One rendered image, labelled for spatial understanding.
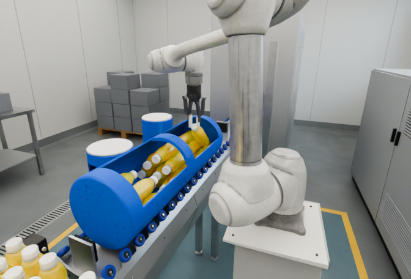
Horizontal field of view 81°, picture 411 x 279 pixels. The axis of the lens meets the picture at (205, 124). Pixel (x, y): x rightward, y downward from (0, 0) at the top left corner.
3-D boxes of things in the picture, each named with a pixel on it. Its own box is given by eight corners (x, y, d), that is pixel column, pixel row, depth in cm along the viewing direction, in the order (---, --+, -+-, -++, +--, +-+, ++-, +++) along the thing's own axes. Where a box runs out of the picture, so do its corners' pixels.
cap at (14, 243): (8, 253, 67) (7, 248, 67) (3, 247, 69) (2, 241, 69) (25, 245, 70) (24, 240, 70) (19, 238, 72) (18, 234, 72)
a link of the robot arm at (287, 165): (312, 205, 92) (319, 152, 86) (281, 224, 82) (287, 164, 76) (277, 187, 104) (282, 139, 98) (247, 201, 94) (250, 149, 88)
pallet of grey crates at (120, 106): (170, 129, 515) (169, 72, 480) (151, 142, 442) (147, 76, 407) (123, 123, 552) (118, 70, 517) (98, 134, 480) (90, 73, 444)
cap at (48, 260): (50, 254, 67) (49, 249, 66) (60, 259, 66) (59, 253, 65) (36, 265, 63) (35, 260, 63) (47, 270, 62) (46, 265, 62)
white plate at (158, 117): (178, 115, 229) (178, 116, 229) (155, 111, 242) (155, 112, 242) (158, 122, 206) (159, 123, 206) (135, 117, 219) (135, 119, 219)
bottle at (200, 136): (211, 143, 147) (203, 128, 131) (201, 149, 146) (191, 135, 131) (206, 134, 150) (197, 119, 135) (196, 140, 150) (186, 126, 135)
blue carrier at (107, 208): (221, 159, 158) (224, 117, 149) (134, 262, 81) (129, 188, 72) (183, 151, 168) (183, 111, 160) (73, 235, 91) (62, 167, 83)
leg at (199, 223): (203, 251, 204) (203, 186, 186) (200, 256, 199) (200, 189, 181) (197, 249, 206) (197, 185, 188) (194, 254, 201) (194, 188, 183)
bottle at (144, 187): (123, 196, 82) (155, 172, 98) (109, 199, 85) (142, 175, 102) (132, 214, 83) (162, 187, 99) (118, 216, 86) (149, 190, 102)
